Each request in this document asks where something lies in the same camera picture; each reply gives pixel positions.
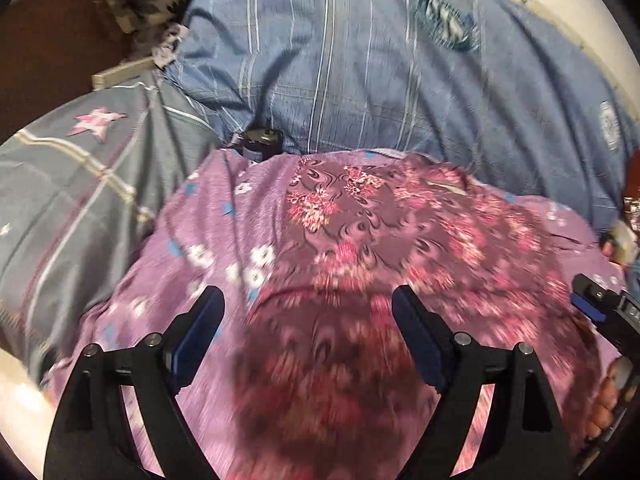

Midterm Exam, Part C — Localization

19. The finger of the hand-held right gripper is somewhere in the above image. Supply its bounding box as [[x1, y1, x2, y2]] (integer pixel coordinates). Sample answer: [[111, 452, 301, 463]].
[[570, 274, 625, 322]]

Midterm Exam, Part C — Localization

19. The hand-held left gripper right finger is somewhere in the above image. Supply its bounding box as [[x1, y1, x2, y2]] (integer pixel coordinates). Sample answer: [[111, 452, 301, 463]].
[[391, 285, 573, 480]]

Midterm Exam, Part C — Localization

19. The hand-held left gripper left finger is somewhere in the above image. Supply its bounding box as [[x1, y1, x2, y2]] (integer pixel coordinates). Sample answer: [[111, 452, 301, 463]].
[[44, 285, 226, 480]]

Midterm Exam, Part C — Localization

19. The dark purple floral garment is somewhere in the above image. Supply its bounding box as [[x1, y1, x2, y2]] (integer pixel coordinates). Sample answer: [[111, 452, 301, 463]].
[[232, 152, 601, 480]]

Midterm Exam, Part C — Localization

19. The person's right hand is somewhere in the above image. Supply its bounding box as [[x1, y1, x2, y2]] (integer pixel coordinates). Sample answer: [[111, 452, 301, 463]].
[[582, 357, 633, 453]]

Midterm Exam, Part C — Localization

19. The light purple flowered blanket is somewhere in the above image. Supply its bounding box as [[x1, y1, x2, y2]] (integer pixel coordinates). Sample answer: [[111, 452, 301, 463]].
[[37, 147, 626, 480]]

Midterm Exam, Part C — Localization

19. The grey star plaid pillow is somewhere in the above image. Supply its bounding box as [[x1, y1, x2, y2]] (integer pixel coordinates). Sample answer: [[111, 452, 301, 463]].
[[0, 77, 221, 381]]

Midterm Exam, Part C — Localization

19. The small black round device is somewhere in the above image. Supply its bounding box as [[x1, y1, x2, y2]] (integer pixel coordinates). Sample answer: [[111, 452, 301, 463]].
[[235, 127, 286, 161]]

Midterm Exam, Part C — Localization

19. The blue plaid quilt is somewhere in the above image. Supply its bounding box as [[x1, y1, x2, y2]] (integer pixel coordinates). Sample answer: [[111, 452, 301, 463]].
[[165, 0, 636, 228]]

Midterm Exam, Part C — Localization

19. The lilac patterned cloth scrap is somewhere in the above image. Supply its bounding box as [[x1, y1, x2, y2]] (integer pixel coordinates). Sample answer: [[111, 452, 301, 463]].
[[152, 22, 193, 68]]

